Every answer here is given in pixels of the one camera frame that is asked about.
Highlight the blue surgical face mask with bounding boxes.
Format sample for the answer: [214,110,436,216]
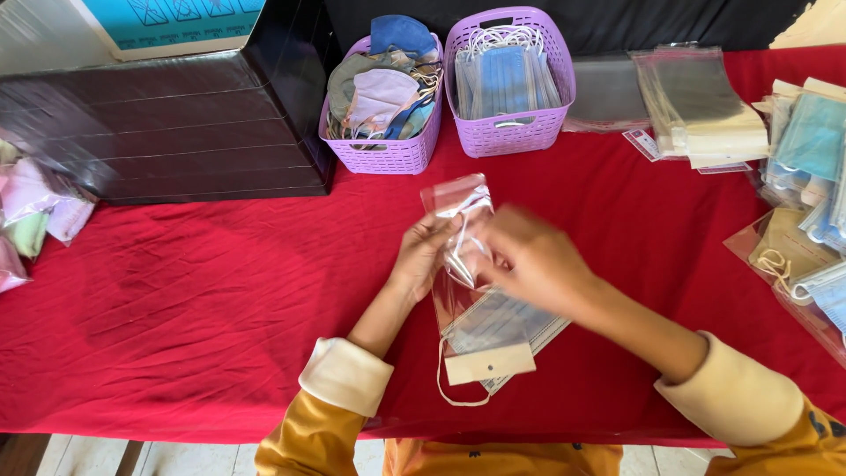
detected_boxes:
[436,286,572,407]

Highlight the grey flat plastic sleeves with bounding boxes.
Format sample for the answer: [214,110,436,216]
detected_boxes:
[562,54,652,133]

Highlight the red tablecloth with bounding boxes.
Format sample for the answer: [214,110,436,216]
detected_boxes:
[0,45,846,449]

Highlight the stack of empty clear bags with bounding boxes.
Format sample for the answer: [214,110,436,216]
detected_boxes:
[631,44,772,170]

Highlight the black cardboard box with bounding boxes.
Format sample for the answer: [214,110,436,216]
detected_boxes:
[0,0,343,206]

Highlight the purple basket of blue masks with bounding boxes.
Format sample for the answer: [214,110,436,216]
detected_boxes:
[443,7,577,159]

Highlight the clear plastic packaging bag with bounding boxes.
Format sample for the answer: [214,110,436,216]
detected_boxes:
[420,173,538,387]

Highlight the black cloth backdrop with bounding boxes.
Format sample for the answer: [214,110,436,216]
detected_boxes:
[324,0,810,57]

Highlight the pile of packed pastel masks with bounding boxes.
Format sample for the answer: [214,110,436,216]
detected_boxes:
[0,139,99,294]

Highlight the pile of packed blue masks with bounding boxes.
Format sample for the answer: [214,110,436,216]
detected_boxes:
[753,77,846,255]

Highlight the purple basket of mixed masks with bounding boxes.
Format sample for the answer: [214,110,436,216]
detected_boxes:
[319,15,445,176]

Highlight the person's left hand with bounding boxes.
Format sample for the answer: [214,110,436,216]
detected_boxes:
[390,212,464,306]

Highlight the white and teal carton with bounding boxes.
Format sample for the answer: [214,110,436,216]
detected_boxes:
[69,0,267,62]

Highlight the person's yellow shirt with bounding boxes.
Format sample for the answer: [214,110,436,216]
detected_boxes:
[382,439,625,476]

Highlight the packed beige face mask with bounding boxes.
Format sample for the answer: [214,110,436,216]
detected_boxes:
[723,207,843,292]

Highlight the person's right hand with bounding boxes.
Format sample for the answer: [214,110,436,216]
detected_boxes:
[471,204,599,320]

